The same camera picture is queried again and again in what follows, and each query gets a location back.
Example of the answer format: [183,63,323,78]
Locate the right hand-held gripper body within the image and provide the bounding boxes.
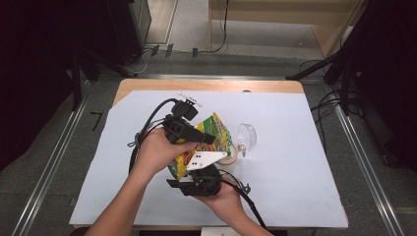
[185,150,228,198]

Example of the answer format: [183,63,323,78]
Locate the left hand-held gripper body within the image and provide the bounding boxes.
[161,89,204,146]

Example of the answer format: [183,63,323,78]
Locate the yellow green snack packet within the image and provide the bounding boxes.
[167,112,234,181]

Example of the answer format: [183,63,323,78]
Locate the clear plastic lid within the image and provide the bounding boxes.
[236,123,258,157]

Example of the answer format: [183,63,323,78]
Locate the person's right hand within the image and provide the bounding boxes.
[193,181,248,221]

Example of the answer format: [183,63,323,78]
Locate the person's left hand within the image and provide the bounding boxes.
[132,127,198,178]

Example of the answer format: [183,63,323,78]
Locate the white box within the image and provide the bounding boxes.
[200,226,242,236]

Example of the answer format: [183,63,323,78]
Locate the white paper sheet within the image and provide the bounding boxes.
[69,89,349,229]

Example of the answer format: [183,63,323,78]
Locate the black cabinet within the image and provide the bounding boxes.
[107,0,152,65]

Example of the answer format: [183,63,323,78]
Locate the black metal stand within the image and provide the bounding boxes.
[70,48,136,112]

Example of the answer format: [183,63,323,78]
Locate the wooden shelf unit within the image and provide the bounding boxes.
[208,0,372,58]

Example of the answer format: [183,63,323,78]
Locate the black tripod stand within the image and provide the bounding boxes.
[284,0,382,109]

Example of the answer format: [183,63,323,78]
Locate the dark curtain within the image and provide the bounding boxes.
[0,0,116,171]
[355,0,417,171]

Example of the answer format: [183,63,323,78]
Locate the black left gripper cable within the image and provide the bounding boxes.
[127,97,180,175]

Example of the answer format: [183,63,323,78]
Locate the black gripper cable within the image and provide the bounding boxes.
[217,169,268,230]
[127,97,180,175]

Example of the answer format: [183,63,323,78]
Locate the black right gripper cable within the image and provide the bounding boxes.
[217,169,268,230]

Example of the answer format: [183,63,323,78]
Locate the aluminium floor rail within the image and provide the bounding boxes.
[97,73,328,82]
[328,83,407,236]
[11,94,92,236]

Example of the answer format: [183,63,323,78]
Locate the hanging black cable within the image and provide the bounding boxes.
[200,0,230,55]

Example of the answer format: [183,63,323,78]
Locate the black floor cables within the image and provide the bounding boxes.
[309,89,348,146]

